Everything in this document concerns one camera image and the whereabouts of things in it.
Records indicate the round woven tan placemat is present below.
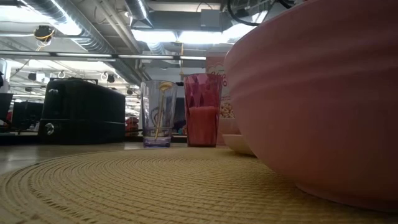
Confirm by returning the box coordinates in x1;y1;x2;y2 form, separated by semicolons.
0;147;398;224

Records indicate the gold spoon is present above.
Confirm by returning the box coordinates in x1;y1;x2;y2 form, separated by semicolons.
154;82;174;141

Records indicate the silver ventilation duct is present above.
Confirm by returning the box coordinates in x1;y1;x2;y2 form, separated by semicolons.
18;0;150;85

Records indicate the pink faceted cup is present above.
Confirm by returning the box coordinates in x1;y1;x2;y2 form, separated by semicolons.
183;73;224;148

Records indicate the pink bowl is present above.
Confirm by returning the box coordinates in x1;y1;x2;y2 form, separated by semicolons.
223;0;398;214

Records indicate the black overhead cable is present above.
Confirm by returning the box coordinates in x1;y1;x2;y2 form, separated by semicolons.
226;0;296;27

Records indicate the pink plate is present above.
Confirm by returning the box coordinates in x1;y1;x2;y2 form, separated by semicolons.
222;133;256;156

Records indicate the clear drinking glass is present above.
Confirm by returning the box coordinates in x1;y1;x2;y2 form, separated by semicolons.
140;80;178;148

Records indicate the black toaster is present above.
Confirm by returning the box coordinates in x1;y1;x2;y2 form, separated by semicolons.
37;77;126;146

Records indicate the black aluminium table frame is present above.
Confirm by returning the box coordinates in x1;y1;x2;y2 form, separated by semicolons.
0;132;187;146

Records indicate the pink strawberry yogurt cereal box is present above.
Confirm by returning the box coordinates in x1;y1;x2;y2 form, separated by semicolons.
205;51;242;146

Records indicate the dark background monitor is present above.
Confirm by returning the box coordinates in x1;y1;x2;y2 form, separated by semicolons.
12;101;44;131
0;92;14;123

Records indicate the black ceiling box unit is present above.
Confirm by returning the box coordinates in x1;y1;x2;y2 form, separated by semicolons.
200;9;223;32

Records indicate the long ceiling light bar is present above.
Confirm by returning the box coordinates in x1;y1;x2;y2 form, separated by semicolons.
0;51;208;62

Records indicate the black yellow ceiling cable reel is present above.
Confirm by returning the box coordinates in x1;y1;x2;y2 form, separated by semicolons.
33;25;55;43

